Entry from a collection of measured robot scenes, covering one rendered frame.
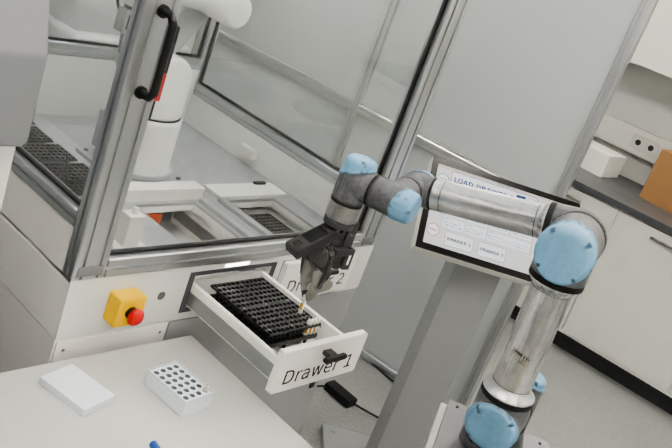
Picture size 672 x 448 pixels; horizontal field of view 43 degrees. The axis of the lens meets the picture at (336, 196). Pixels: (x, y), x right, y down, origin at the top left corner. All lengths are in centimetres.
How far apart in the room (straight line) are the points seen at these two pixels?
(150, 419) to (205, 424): 12
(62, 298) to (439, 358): 146
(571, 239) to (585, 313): 312
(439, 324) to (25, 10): 195
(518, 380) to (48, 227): 104
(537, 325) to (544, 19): 186
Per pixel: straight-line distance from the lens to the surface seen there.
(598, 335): 483
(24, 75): 127
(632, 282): 472
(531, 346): 182
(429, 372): 296
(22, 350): 205
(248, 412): 194
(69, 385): 184
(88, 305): 192
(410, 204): 184
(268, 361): 192
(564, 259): 172
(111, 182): 177
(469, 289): 283
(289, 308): 211
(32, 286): 198
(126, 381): 192
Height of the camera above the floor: 184
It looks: 18 degrees down
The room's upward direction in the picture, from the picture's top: 20 degrees clockwise
